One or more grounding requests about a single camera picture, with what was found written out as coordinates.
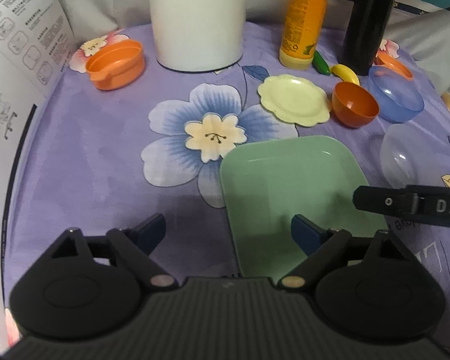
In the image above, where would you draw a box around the green toy cucumber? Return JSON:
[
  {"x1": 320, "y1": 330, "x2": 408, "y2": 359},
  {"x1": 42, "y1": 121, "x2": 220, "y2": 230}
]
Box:
[{"x1": 312, "y1": 50, "x2": 331, "y2": 76}]

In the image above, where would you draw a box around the blue translucent toy bowl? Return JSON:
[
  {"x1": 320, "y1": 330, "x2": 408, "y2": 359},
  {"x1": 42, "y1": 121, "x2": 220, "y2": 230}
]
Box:
[{"x1": 367, "y1": 66, "x2": 424, "y2": 123}]

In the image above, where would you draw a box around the white instruction sheet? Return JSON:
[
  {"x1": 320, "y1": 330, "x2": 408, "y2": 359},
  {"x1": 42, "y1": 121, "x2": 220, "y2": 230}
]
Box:
[{"x1": 0, "y1": 0, "x2": 75, "y2": 353}]

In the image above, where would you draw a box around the purple floral cloth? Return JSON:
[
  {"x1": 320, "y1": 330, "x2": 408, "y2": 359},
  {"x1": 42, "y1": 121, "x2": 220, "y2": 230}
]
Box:
[{"x1": 1, "y1": 20, "x2": 450, "y2": 357}]

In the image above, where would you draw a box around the orange toy pot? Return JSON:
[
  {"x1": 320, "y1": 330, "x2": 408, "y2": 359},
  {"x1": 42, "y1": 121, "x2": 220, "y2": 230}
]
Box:
[{"x1": 85, "y1": 39, "x2": 146, "y2": 91}]

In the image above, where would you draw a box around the green square plate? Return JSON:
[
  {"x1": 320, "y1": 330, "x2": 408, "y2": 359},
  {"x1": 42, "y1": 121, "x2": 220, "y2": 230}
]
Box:
[{"x1": 220, "y1": 136, "x2": 387, "y2": 281}]

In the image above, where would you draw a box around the cream scalloped toy plate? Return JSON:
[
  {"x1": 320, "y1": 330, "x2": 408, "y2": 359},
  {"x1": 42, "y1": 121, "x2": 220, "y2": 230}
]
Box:
[{"x1": 257, "y1": 74, "x2": 332, "y2": 128}]

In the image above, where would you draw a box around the orange toy frying pan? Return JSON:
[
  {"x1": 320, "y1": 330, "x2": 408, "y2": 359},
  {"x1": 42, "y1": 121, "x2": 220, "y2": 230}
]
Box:
[{"x1": 376, "y1": 50, "x2": 414, "y2": 80}]

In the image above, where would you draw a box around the white thermos jug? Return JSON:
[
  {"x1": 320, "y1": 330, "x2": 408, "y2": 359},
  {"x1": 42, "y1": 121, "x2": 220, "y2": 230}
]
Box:
[{"x1": 149, "y1": 0, "x2": 246, "y2": 72}]

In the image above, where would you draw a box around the orange toy bowl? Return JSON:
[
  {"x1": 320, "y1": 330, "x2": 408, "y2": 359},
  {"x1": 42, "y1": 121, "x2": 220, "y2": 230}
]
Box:
[{"x1": 331, "y1": 82, "x2": 380, "y2": 128}]

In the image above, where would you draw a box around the clear translucent toy bowl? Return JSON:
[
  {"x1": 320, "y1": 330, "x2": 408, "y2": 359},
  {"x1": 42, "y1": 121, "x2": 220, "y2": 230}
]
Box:
[{"x1": 379, "y1": 124, "x2": 450, "y2": 189}]

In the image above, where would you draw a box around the yellow toy banana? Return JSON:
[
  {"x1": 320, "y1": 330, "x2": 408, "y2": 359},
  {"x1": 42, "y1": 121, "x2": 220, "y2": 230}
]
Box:
[{"x1": 330, "y1": 63, "x2": 360, "y2": 86}]

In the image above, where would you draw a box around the orange juice bottle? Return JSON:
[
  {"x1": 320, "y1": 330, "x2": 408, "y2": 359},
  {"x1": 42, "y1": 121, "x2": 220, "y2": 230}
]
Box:
[{"x1": 279, "y1": 0, "x2": 328, "y2": 71}]

